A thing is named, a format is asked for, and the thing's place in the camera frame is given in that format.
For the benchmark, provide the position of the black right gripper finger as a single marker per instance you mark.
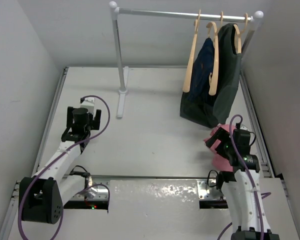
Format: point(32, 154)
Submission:
point(224, 147)
point(217, 132)

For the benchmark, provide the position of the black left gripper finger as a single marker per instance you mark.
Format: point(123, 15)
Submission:
point(96, 121)
point(69, 117)

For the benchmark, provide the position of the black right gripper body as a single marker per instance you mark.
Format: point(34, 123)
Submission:
point(231, 149)

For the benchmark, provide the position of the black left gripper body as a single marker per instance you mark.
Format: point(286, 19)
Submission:
point(89, 125)

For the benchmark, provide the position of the pink t shirt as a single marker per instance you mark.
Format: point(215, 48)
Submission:
point(220, 163)

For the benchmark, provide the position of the beige plastic hanger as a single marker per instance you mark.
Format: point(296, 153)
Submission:
point(189, 69)

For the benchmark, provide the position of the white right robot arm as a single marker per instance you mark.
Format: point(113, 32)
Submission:
point(241, 186)

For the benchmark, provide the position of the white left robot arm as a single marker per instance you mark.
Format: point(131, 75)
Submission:
point(42, 197)

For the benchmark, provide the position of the dark grey t shirt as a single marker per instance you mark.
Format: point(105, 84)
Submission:
point(211, 114)

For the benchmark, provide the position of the navy blue shirt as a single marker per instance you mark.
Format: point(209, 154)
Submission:
point(202, 67)

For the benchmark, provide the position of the beige hanger with navy shirt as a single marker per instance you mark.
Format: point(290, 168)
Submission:
point(214, 75)

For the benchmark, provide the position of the beige hanger with grey shirt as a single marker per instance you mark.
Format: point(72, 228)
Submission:
point(238, 34)

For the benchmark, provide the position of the white clothes rack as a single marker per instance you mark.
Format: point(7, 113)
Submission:
point(123, 72)

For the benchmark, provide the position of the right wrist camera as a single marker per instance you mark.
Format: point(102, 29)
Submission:
point(241, 126)

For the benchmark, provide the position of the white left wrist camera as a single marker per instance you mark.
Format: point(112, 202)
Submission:
point(88, 103)

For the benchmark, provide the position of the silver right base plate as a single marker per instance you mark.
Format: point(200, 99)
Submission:
point(207, 191)

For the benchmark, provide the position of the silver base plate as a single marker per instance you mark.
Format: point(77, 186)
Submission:
point(90, 191)
point(207, 191)

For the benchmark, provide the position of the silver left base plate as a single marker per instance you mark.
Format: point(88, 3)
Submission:
point(90, 191)

